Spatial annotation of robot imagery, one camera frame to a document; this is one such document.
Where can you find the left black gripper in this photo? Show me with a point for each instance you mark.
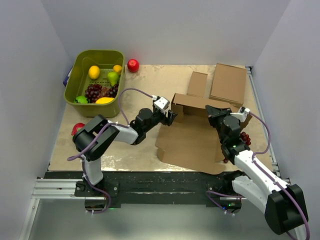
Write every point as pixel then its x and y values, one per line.
pixel 168 120

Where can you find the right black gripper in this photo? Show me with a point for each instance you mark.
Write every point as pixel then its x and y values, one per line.
pixel 213 113

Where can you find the cardboard paper box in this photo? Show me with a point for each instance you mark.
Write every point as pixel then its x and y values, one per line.
pixel 190 142

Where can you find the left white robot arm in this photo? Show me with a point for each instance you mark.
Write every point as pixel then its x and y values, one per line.
pixel 93 140

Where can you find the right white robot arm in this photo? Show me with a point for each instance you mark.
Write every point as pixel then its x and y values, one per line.
pixel 283 205

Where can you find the small folded cardboard box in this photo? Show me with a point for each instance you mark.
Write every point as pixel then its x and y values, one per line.
pixel 197 84

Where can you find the large folded cardboard box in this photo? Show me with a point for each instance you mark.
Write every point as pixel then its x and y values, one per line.
pixel 229 84

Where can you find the red grapes on table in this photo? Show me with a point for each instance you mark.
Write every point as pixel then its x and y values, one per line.
pixel 246 138

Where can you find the red apple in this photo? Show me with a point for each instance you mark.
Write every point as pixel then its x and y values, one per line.
pixel 133 65

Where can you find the green pear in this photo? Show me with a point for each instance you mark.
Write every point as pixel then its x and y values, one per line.
pixel 113 78

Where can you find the yellow mango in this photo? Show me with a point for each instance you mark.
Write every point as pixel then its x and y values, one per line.
pixel 104 100

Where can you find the small orange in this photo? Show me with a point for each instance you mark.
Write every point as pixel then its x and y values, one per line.
pixel 117 69

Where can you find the dark grapes in basket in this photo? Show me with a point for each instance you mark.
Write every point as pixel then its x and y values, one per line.
pixel 97 91

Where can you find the green plastic basket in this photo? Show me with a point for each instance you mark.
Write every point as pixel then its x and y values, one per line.
pixel 79 80

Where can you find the yellow lemon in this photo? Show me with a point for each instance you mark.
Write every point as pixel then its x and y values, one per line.
pixel 94 72

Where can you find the green lime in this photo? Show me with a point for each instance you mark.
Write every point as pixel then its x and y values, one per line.
pixel 81 100

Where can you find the red dragon fruit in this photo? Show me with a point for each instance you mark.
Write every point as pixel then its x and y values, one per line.
pixel 77 127

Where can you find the purple white booklet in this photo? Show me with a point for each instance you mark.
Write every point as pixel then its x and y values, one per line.
pixel 66 79

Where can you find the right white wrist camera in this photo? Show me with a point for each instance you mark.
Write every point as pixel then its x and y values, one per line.
pixel 241 114

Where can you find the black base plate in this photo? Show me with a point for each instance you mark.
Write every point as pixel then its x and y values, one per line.
pixel 149 188

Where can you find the right aluminium rail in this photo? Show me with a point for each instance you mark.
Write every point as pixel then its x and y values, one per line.
pixel 259 136

